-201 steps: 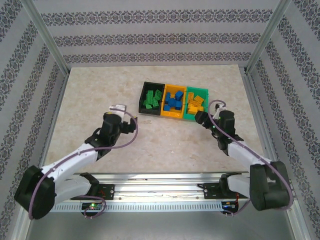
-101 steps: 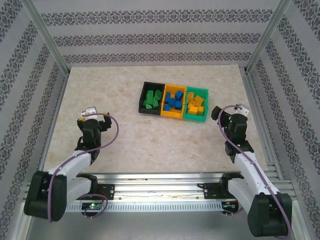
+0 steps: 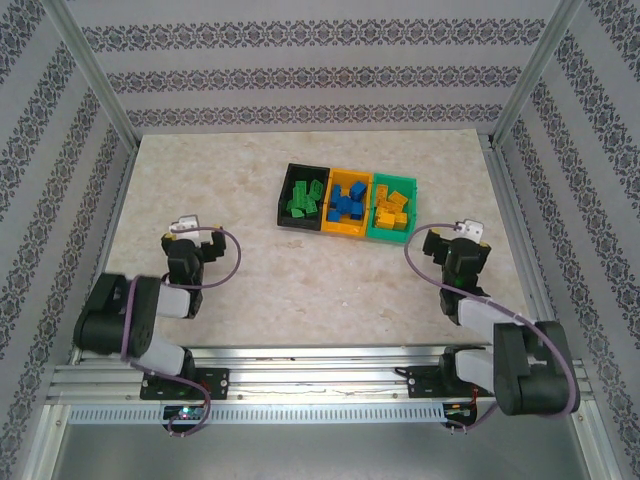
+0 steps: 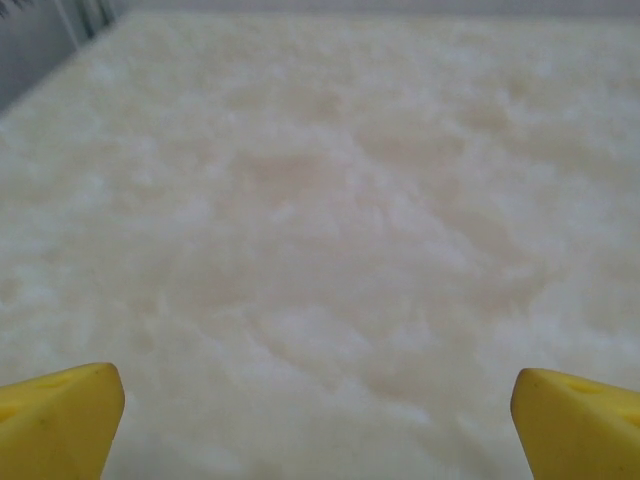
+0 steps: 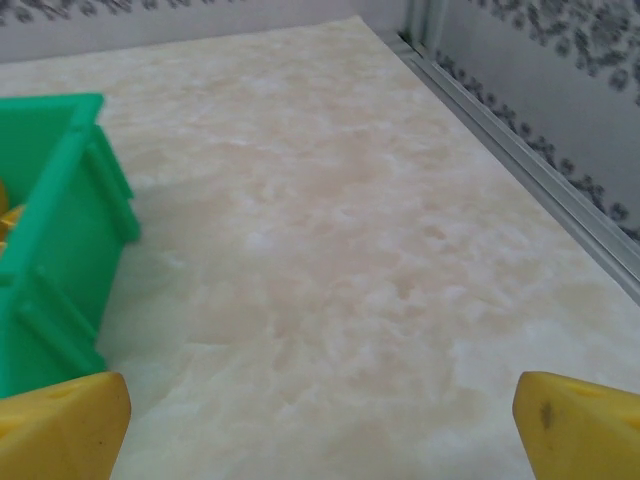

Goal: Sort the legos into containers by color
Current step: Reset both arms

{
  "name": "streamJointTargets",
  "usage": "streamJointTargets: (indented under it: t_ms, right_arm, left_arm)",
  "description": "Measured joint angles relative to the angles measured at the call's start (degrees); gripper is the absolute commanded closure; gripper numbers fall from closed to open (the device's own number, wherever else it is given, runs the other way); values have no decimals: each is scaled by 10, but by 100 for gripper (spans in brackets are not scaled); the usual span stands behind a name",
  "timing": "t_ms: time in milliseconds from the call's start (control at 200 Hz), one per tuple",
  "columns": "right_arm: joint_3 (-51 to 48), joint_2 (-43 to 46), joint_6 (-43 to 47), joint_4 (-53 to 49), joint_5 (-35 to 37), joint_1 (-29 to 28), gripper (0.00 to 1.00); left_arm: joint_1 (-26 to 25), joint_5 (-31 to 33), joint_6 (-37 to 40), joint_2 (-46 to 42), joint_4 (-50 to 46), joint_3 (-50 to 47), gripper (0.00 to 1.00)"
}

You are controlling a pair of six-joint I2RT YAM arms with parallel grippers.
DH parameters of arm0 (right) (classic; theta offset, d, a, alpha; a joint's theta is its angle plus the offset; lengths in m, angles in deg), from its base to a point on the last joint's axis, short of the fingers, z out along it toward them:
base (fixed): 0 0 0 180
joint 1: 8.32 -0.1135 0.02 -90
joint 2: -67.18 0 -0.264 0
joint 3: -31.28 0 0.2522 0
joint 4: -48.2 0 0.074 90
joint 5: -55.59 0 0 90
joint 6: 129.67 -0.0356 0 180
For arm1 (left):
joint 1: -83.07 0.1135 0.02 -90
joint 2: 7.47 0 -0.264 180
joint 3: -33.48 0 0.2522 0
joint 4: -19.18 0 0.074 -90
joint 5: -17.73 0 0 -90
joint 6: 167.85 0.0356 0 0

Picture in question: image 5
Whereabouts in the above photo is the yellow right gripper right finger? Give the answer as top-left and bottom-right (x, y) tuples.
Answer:
(512, 370), (640, 480)

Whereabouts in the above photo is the green plastic bin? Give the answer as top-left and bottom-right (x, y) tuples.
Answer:
(0, 92), (142, 401)

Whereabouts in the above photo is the aluminium frame post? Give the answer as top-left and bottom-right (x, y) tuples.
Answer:
(403, 0), (444, 51)

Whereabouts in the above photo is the yellow lego brick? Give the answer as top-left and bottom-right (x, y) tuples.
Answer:
(0, 203), (27, 254)

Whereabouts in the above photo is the aluminium table side rail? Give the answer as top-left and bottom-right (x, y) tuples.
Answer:
(397, 27), (640, 304)

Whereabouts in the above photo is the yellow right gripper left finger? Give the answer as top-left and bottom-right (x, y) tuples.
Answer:
(0, 370), (133, 480)

